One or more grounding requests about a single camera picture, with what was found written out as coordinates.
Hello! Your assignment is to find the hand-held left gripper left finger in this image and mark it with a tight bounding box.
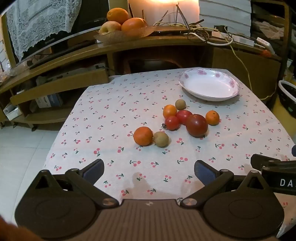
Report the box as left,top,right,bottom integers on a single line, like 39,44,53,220
32,159,119,210

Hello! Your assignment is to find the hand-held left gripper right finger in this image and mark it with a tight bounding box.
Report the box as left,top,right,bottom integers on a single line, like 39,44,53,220
180,160,274,207

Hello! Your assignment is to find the large dark red tomato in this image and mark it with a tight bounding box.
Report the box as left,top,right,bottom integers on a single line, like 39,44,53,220
186,114,208,137

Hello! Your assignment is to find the small tangerine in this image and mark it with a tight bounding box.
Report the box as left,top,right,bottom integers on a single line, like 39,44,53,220
206,110,220,126

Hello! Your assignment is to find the small red tomato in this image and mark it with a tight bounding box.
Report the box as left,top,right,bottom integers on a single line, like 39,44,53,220
165,116,181,131

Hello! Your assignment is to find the large tangerine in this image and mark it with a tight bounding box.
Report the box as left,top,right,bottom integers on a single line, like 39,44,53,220
133,126,154,146

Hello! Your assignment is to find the orange tomato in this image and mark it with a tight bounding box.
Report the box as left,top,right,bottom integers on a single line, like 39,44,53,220
163,105,178,119

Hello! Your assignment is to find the white floral plate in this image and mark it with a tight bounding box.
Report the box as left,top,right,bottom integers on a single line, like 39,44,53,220
178,69,240,102

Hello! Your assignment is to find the black basket with white rim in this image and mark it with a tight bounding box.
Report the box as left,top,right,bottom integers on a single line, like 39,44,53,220
277,80,296,112

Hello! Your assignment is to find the cherry print tablecloth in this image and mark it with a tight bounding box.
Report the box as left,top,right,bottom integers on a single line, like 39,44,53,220
43,67,296,233

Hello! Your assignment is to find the blue cardboard box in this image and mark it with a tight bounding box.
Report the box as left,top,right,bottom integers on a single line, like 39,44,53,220
35,93,64,108

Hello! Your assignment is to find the white plastic box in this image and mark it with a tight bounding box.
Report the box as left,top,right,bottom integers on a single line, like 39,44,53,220
3,103,22,121

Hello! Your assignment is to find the wooden television stand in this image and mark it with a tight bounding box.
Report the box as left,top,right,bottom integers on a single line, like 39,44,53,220
0,25,283,131

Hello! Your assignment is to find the white power strip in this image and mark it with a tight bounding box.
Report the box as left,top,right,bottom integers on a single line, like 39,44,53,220
211,31,256,47

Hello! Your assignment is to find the woven fruit basket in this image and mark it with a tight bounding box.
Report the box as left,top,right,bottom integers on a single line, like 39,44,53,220
94,25,160,44

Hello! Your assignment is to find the yellow apple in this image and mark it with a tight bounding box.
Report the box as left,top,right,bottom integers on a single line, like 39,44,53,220
99,21,122,35

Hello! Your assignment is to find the large orange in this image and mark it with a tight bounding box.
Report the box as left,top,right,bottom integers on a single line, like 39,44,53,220
121,18,148,33
107,8,129,25

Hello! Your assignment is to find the white lace cloth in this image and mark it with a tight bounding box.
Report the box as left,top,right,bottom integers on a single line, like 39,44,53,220
6,0,82,61

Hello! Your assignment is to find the black television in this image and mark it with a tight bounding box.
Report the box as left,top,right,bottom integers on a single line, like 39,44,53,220
0,0,110,69

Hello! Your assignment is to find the white pillar candle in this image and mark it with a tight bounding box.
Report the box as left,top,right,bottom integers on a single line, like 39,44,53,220
128,0,200,26

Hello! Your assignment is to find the white cable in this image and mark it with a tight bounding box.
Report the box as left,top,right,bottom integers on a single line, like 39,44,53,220
184,31,234,46

